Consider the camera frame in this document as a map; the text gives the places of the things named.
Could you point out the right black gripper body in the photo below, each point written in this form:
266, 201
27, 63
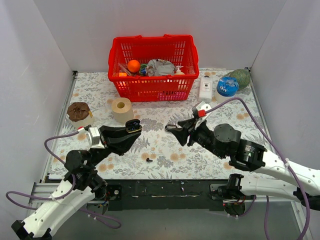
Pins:
190, 133

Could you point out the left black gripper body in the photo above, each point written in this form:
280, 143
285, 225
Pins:
106, 136

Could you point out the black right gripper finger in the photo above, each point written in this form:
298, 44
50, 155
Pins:
189, 123
181, 134

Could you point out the black oval charging case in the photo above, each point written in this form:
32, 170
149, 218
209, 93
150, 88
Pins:
168, 127

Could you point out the black gold-trimmed charging case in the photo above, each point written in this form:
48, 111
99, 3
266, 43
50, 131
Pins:
133, 126

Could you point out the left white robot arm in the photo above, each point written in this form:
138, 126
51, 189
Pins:
82, 183

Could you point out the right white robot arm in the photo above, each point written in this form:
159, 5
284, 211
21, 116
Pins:
286, 179

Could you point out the beige paper roll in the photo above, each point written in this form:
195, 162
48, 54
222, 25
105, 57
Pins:
122, 110

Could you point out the white rectangular bottle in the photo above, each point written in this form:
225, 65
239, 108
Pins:
205, 89

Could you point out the floral patterned table mat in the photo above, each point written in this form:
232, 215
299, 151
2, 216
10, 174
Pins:
170, 159

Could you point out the brown-topped paper cup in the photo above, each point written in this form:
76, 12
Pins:
80, 115

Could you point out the blue-lidded white jar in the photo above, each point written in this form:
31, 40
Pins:
226, 88

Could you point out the red plastic shopping basket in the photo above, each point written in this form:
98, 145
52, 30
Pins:
139, 87

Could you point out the crumpled silver foil bag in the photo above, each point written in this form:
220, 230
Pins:
160, 67

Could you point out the green textured ball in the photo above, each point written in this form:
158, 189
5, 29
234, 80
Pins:
242, 76

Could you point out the orange fruit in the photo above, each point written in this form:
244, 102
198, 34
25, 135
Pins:
133, 66

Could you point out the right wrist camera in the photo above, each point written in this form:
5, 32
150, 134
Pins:
200, 113

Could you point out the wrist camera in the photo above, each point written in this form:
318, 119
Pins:
200, 113
93, 135

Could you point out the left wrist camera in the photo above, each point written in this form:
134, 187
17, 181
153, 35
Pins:
93, 135

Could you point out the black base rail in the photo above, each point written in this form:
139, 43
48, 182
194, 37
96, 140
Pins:
160, 194

